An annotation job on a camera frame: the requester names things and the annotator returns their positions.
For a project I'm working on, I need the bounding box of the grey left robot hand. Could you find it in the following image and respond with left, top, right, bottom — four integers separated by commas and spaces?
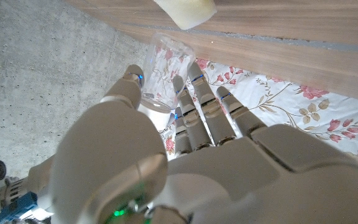
50, 62, 358, 224

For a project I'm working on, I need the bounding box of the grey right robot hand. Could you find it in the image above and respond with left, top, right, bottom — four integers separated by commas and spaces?
0, 155, 57, 224

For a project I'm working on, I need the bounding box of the clear white-capped medicine bottle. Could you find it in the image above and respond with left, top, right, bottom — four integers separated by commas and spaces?
137, 32, 196, 131

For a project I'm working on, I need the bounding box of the yellow sponge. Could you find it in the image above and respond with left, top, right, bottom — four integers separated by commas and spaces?
154, 0, 218, 31

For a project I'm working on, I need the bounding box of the floral backdrop cloth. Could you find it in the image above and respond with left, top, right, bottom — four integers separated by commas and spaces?
158, 46, 358, 178

